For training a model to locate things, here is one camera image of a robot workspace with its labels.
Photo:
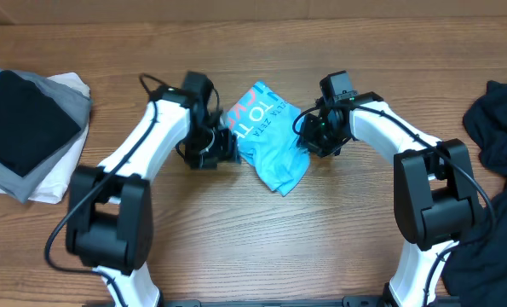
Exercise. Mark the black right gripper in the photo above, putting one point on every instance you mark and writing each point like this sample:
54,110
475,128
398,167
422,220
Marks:
314,142

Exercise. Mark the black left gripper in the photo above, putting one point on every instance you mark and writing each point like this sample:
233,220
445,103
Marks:
225,152

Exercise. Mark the light blue t-shirt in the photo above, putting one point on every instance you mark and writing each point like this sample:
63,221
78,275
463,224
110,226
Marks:
262,122

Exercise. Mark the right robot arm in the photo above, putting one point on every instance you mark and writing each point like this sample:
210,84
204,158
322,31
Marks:
435,193

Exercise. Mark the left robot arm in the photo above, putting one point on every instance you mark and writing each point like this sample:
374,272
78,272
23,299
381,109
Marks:
109,224

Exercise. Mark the folded grey garment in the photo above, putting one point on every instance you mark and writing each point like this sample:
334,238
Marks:
72,104

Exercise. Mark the folded black garment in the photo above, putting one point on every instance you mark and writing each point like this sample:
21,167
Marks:
32,125

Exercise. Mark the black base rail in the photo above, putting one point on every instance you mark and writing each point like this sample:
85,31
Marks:
270,302

